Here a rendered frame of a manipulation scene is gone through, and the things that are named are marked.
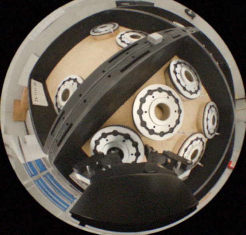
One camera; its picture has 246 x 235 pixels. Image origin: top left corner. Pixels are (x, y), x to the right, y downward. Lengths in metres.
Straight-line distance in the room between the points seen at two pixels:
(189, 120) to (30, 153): 0.47
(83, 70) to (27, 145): 0.30
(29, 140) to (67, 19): 3.15
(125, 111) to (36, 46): 3.07
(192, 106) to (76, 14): 3.38
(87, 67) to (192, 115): 0.30
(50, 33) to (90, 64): 2.92
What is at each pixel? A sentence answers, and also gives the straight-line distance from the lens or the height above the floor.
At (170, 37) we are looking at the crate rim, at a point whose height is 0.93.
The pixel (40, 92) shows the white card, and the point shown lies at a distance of 0.30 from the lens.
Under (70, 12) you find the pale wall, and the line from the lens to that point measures 3.28.
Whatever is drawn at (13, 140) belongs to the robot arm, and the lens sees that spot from 0.32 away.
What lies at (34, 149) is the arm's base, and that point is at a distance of 0.33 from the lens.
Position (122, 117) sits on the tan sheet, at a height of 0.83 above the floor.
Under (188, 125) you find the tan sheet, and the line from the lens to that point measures 0.22.
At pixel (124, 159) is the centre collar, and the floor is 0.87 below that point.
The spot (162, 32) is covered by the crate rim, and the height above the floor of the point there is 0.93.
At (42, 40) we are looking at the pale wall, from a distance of 3.08.
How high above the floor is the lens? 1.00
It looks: 85 degrees down
